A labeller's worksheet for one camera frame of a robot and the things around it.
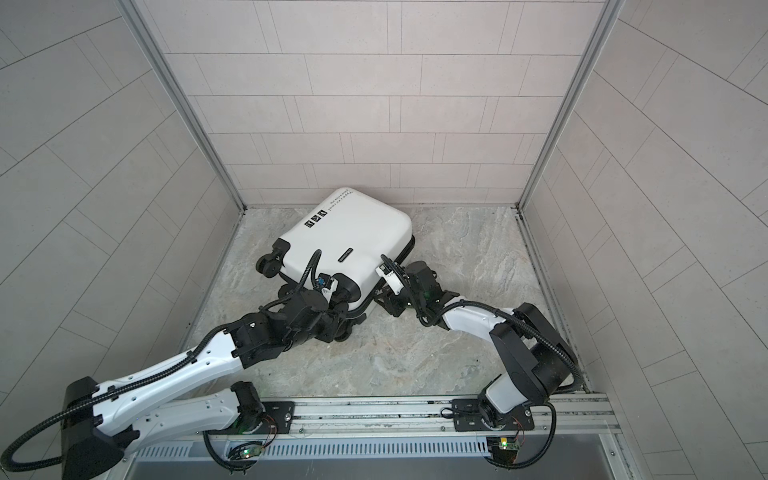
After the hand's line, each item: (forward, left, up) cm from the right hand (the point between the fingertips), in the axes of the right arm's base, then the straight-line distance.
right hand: (378, 296), depth 85 cm
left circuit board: (-33, +30, -5) cm, 45 cm away
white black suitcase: (+9, +6, +13) cm, 17 cm away
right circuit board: (-36, -27, -9) cm, 46 cm away
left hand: (-8, +8, +6) cm, 13 cm away
